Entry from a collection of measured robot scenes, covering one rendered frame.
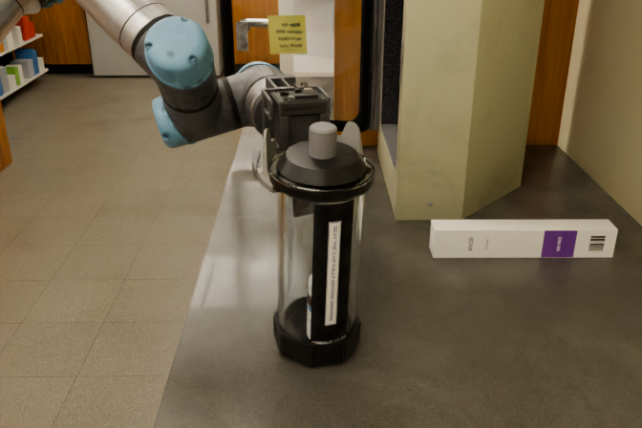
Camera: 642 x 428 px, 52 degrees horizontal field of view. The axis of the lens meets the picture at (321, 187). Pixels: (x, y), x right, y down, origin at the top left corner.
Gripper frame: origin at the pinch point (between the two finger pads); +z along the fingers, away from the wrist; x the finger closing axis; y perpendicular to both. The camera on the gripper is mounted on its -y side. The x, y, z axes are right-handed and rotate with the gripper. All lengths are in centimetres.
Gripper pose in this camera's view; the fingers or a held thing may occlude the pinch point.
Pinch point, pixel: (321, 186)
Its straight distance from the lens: 68.4
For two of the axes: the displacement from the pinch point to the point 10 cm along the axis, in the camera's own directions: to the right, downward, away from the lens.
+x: 9.6, -1.0, 2.5
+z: 2.7, 3.9, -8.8
